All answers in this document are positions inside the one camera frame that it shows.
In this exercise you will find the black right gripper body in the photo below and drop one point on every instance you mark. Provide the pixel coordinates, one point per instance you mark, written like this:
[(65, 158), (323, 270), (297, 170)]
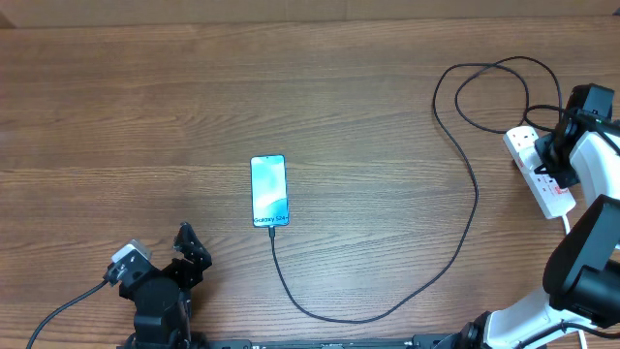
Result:
[(556, 165)]

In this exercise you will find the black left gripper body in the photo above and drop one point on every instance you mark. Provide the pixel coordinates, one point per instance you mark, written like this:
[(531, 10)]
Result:
[(185, 276)]

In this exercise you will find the Samsung Galaxy smartphone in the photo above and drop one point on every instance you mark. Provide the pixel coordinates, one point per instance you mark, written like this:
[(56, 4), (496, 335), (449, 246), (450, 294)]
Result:
[(270, 201)]

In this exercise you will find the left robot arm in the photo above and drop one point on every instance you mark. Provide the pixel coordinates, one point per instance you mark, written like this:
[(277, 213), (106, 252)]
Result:
[(162, 297)]

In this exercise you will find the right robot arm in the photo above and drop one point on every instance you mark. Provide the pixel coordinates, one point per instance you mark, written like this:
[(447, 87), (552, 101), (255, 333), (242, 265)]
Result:
[(580, 285)]

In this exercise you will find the white charger adapter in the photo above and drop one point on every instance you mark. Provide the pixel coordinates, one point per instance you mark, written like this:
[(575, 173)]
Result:
[(528, 159)]

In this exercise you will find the white power strip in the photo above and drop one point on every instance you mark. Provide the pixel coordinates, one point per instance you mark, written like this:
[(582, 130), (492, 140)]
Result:
[(553, 200)]

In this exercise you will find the brown cardboard backdrop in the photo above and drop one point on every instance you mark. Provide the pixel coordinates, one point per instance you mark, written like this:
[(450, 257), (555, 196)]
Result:
[(80, 13)]

